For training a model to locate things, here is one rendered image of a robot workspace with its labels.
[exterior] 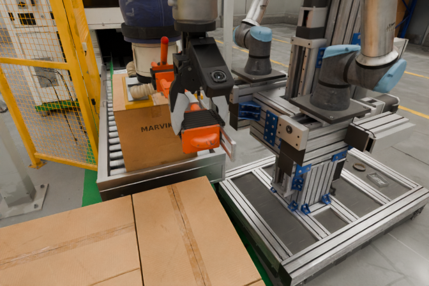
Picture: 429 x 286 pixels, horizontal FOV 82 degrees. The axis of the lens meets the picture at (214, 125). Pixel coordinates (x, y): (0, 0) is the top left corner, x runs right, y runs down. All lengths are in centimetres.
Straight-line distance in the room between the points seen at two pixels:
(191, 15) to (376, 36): 60
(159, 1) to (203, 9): 52
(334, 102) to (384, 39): 28
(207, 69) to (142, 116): 91
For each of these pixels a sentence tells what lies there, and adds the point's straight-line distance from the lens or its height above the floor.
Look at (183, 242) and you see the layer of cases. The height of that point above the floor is 54.
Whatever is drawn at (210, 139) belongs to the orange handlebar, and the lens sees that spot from 46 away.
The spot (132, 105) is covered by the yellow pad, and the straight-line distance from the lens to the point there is 93.
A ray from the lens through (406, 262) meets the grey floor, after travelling 207.
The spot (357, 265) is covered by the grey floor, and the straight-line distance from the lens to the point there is 190.
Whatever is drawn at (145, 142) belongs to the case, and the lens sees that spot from 134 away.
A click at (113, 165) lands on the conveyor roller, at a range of 159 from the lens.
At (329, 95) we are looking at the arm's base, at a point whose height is 109.
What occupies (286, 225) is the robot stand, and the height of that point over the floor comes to 21.
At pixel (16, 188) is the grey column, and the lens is 235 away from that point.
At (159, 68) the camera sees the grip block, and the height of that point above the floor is 122.
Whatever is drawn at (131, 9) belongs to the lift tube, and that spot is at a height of 139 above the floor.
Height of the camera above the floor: 145
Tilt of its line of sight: 29 degrees down
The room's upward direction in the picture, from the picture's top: straight up
